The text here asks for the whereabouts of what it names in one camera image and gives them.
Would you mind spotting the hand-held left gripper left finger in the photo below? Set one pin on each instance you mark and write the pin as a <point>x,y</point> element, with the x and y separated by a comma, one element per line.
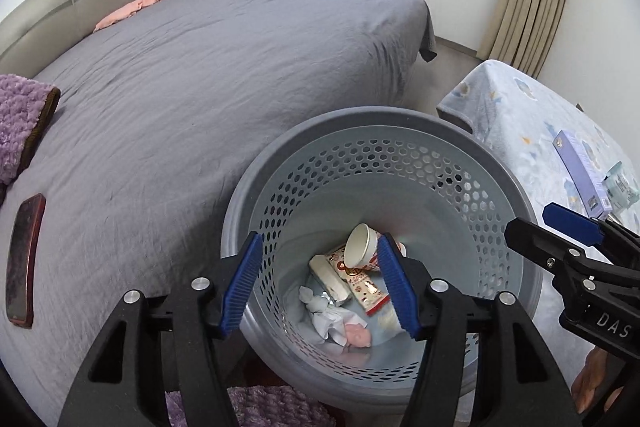
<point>242,282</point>

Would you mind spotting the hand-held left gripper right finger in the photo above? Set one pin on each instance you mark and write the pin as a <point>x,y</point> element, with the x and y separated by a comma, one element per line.
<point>397,287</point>

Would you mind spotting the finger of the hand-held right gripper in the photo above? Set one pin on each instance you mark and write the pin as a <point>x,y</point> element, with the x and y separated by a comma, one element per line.
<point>570,219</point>
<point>540,244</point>

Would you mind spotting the beige snack packet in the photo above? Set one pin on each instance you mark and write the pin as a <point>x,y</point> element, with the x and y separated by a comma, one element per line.
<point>365,289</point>

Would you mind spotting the red paper cup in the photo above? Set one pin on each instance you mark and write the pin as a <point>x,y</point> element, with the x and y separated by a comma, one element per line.
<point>362,244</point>

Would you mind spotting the small pink wrapper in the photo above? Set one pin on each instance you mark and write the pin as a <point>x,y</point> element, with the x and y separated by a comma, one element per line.
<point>357,336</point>

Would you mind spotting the white green medicine box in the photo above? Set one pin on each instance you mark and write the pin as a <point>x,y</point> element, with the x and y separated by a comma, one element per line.
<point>330,279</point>

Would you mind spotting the grey perforated plastic basket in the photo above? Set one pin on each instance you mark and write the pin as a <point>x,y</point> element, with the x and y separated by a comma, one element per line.
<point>465,227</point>

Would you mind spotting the white twisted tissue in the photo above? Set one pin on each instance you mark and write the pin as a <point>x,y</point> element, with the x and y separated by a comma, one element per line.
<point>325,317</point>

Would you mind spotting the person's right hand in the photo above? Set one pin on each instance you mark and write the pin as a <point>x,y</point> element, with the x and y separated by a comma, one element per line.
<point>597,382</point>

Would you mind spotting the purple carton box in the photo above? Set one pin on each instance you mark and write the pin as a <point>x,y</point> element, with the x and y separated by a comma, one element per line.
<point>580,172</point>

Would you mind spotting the wet wipes packet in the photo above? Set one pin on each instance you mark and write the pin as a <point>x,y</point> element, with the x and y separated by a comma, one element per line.
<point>622,187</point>

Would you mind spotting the light blue printed blanket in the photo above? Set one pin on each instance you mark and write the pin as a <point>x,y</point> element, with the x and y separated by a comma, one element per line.
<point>520,132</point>

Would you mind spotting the purple fluffy rug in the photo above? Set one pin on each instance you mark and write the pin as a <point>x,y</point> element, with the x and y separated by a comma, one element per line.
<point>270,407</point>

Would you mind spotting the bed with grey sheet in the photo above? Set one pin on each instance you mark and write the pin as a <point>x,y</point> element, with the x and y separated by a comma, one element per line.
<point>200,82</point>

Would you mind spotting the dark red smartphone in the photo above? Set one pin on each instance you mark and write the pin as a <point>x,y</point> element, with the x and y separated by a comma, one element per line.
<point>25,257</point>

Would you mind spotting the purple fluffy blanket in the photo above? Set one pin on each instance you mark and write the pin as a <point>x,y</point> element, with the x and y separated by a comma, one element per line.
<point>17,127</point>

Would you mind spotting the pink cloth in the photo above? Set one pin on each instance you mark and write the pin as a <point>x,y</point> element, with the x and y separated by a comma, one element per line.
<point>132,7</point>

